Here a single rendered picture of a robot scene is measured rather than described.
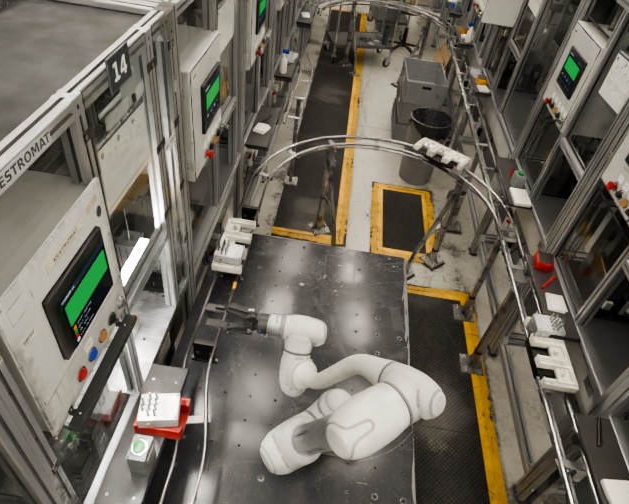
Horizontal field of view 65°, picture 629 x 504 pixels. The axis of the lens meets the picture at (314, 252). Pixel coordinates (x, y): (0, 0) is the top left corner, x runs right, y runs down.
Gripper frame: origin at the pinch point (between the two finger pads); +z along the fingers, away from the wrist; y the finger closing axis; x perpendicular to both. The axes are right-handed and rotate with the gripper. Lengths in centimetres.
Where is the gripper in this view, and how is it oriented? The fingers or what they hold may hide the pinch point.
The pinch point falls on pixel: (213, 315)
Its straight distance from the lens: 183.3
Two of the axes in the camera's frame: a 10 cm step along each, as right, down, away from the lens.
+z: -9.9, -1.6, 0.0
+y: 1.2, -7.2, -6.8
